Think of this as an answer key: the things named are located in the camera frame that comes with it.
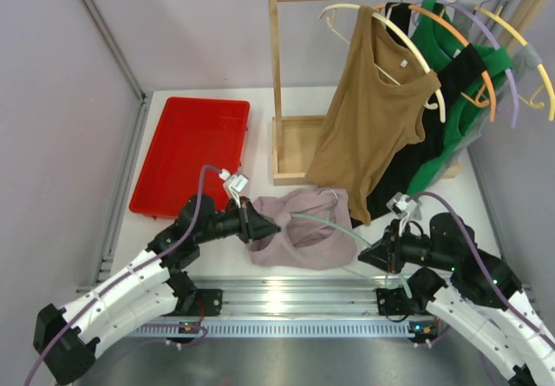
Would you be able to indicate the wooden clothes rack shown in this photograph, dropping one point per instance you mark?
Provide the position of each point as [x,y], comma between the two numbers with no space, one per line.
[295,143]

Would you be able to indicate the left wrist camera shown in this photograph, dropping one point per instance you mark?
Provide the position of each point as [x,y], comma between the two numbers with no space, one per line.
[233,184]

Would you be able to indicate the pink tank top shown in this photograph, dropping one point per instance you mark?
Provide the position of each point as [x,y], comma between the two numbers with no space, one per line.
[311,236]

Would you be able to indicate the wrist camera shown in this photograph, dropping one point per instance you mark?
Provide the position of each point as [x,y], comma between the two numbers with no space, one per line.
[405,209]
[233,184]

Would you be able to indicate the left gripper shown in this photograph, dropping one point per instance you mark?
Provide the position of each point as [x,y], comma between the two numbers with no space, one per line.
[245,222]

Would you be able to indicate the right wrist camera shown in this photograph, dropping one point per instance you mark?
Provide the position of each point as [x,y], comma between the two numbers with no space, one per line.
[405,209]

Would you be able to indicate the orange hanger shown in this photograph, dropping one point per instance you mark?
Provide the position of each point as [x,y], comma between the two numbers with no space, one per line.
[459,66]

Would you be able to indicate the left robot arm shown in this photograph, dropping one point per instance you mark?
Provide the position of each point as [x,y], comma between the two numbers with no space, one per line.
[70,338]

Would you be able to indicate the red plastic tray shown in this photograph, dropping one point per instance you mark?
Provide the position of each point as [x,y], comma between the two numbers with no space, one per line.
[191,133]

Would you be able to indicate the brown tank top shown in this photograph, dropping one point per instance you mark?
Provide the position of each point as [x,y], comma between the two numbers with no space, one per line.
[376,111]

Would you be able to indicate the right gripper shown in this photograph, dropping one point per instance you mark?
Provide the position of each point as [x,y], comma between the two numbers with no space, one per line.
[386,252]

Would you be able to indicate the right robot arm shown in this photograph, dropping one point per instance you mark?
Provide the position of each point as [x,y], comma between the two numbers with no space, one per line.
[472,291]

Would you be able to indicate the black tank top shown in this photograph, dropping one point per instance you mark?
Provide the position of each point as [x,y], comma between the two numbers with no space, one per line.
[407,163]

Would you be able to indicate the yellow hanger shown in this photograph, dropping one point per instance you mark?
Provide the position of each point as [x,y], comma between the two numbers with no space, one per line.
[529,52]

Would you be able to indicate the aluminium mounting rail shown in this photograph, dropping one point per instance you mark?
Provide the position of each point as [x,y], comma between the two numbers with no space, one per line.
[303,303]

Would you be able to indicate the cream hanger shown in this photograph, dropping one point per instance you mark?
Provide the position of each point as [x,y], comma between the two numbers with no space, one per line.
[329,13]

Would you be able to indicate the green tank top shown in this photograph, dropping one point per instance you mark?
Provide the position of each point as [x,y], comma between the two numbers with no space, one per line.
[438,160]

